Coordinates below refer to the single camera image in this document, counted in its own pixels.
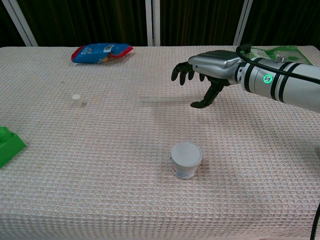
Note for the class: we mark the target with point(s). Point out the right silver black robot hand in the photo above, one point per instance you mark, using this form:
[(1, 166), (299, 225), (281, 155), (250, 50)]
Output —
[(217, 62)]

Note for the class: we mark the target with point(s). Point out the small white cylinder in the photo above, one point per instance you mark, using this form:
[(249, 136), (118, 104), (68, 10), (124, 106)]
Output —
[(76, 100)]

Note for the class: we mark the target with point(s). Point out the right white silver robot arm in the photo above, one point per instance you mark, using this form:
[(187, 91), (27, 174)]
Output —
[(290, 82)]

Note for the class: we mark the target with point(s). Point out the green plastic packet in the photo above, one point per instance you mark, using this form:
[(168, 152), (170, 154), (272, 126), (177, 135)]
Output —
[(296, 53)]

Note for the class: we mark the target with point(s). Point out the white round cap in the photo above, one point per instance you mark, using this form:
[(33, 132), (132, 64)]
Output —
[(186, 157)]

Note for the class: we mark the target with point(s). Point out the blue snack bag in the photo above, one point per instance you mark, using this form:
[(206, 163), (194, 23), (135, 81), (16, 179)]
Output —
[(95, 53)]

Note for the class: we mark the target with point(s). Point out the pink waffle tablecloth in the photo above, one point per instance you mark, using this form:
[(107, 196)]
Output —
[(112, 195)]

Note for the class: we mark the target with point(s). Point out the green toy block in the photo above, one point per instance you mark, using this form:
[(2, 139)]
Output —
[(8, 147)]

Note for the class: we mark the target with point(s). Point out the white slanted frame post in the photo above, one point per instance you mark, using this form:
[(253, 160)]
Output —
[(243, 22), (21, 23)]

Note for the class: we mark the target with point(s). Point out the white double upright frame post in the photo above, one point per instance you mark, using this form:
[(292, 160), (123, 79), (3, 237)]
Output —
[(152, 22)]

